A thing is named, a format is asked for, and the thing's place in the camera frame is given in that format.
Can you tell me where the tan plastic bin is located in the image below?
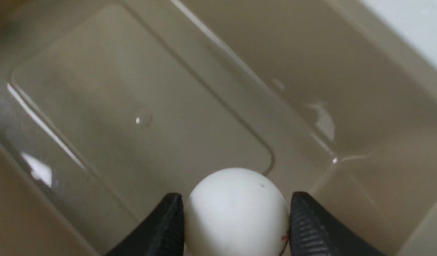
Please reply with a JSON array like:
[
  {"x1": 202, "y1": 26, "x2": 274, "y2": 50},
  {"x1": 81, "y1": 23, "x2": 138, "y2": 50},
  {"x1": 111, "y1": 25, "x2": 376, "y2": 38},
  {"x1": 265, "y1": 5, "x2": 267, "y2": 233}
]
[{"x1": 0, "y1": 0, "x2": 437, "y2": 256}]

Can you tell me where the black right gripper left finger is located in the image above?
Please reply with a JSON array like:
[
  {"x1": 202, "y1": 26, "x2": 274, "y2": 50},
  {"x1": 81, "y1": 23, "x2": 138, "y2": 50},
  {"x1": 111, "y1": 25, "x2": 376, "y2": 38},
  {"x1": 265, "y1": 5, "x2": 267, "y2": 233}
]
[{"x1": 106, "y1": 193, "x2": 185, "y2": 256}]

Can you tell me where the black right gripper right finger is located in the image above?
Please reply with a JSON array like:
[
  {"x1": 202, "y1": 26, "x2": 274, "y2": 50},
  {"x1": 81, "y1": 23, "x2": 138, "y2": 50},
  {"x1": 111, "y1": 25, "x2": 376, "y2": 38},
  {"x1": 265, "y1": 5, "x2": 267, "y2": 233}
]
[{"x1": 289, "y1": 191, "x2": 384, "y2": 256}]

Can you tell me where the white ball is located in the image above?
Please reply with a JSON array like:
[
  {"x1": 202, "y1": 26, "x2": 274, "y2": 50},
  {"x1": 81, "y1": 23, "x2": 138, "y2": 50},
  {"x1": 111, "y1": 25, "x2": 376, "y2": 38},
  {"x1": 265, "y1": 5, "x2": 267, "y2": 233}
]
[{"x1": 184, "y1": 167, "x2": 289, "y2": 256}]

